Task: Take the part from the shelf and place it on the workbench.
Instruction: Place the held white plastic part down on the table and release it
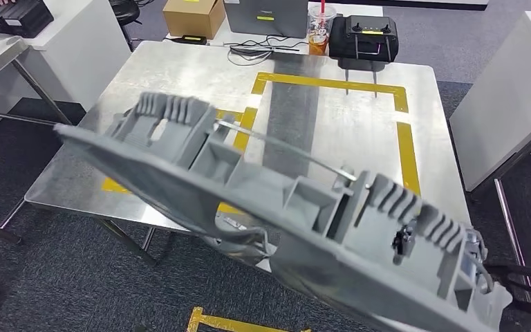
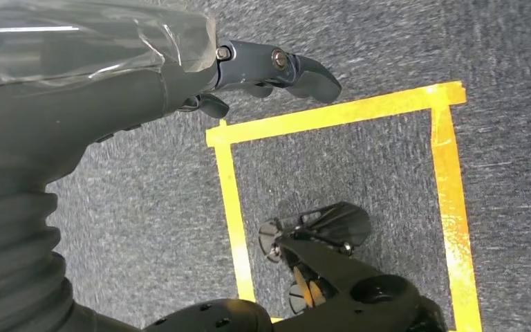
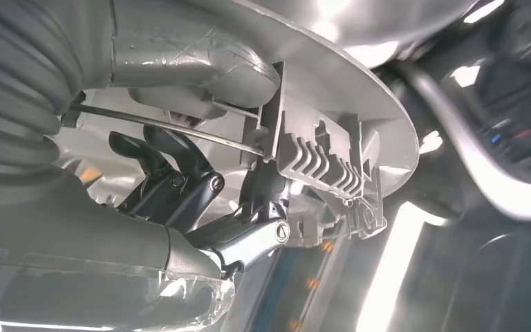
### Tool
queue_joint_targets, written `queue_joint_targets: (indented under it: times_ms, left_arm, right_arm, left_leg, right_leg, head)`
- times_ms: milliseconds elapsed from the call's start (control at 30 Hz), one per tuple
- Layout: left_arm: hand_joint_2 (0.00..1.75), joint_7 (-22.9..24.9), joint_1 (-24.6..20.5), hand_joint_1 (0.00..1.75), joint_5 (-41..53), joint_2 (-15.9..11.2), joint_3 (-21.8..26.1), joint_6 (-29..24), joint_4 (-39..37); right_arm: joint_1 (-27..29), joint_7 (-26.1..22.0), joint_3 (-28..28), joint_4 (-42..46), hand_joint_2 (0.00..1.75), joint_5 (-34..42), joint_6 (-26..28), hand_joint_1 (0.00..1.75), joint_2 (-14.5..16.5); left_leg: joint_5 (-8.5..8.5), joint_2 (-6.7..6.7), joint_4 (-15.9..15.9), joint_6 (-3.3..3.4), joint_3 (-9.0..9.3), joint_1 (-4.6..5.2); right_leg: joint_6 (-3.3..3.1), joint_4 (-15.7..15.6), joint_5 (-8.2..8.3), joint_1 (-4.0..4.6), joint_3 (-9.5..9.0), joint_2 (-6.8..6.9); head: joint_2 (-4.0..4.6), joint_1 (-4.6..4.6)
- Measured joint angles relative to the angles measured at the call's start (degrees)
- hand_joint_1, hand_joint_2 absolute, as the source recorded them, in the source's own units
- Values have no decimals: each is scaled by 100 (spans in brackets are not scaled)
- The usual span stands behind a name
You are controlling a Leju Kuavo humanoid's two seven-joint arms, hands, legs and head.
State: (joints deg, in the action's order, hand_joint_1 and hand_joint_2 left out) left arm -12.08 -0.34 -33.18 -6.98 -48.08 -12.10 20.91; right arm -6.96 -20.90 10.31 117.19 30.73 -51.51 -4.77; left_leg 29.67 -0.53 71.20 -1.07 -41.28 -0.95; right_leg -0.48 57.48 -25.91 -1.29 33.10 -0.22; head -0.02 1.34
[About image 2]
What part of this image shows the yellow floor tape square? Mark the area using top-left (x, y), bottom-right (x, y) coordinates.
top-left (205, 80), bottom-right (484, 332)

